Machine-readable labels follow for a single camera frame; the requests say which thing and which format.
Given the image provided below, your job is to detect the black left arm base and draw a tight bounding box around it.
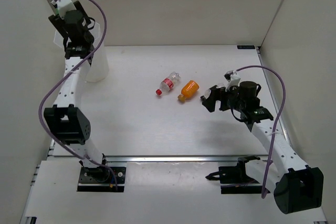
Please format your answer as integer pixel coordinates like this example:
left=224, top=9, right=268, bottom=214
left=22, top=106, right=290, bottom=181
left=77, top=161, right=127, bottom=193

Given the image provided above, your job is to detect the clear bottle black label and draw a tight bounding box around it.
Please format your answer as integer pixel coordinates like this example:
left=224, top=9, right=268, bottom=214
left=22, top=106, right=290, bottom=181
left=200, top=83, right=225, bottom=102

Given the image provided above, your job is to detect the clear bottle red label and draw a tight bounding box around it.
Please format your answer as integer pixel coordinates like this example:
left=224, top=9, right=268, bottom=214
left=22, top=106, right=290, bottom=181
left=155, top=71, right=181, bottom=96

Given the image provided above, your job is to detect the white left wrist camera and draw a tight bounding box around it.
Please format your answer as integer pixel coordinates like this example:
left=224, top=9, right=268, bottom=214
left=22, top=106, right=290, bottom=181
left=51, top=0, right=76, bottom=19

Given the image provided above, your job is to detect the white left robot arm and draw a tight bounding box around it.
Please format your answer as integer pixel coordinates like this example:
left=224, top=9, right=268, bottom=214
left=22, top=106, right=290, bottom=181
left=39, top=0, right=110, bottom=182

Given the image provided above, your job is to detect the translucent white plastic bin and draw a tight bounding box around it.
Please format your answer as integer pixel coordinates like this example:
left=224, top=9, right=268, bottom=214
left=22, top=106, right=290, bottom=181
left=53, top=23, right=110, bottom=82

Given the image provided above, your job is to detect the orange juice bottle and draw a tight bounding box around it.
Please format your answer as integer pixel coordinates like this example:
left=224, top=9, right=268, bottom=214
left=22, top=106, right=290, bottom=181
left=177, top=80, right=199, bottom=103

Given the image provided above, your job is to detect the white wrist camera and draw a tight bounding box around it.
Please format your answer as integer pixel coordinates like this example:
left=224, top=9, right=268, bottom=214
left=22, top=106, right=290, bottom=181
left=51, top=0, right=76, bottom=19
left=224, top=70, right=241, bottom=92

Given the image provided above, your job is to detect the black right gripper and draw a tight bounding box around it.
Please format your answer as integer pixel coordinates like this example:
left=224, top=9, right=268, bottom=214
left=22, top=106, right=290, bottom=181
left=203, top=83, right=246, bottom=112

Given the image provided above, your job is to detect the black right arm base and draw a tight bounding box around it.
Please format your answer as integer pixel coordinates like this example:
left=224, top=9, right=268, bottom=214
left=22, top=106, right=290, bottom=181
left=205, top=155, right=261, bottom=195

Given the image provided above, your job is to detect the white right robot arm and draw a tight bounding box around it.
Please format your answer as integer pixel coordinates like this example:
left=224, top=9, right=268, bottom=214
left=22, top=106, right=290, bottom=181
left=201, top=81, right=324, bottom=214

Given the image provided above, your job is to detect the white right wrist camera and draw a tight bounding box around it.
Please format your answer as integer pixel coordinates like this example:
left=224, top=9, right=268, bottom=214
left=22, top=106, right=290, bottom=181
left=224, top=70, right=241, bottom=92

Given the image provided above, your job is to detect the dark label on table edge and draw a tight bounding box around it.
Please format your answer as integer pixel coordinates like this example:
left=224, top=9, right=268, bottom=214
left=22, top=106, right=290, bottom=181
left=237, top=45, right=255, bottom=50

